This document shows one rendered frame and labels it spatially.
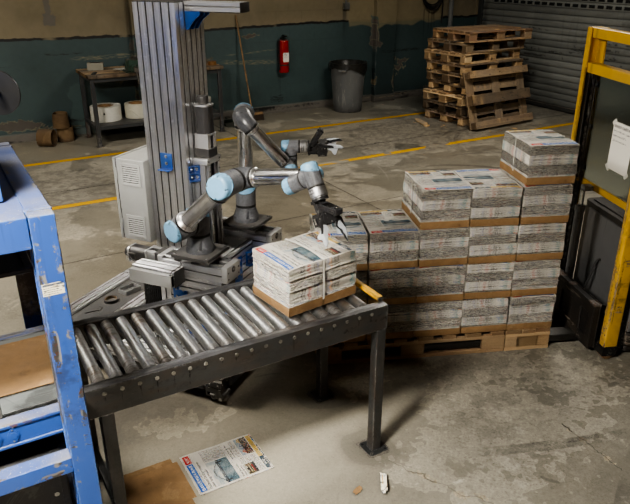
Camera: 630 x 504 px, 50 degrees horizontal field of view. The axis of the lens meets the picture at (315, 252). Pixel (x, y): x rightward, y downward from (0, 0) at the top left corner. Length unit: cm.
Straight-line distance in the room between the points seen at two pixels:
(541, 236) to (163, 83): 225
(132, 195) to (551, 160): 231
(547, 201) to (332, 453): 183
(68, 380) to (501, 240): 256
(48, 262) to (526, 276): 283
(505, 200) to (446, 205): 34
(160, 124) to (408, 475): 214
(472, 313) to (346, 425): 107
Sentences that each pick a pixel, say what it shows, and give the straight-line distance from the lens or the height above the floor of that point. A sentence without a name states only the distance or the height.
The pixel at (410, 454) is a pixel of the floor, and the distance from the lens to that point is 344.
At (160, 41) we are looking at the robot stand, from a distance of 353.
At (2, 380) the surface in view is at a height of 80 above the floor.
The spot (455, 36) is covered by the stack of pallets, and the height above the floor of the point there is 122.
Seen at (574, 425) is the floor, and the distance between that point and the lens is 382.
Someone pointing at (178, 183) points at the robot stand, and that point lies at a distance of 365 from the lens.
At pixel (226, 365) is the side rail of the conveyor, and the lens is 271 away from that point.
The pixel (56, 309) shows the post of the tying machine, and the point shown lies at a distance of 216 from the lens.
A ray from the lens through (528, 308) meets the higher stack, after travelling 425.
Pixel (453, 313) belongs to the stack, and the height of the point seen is 29.
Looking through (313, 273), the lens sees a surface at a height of 98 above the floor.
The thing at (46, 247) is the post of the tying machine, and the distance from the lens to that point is 208.
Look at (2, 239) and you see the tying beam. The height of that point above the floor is 150.
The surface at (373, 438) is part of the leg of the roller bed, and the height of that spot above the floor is 8.
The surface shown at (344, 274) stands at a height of 92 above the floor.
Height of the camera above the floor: 221
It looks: 24 degrees down
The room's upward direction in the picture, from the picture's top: straight up
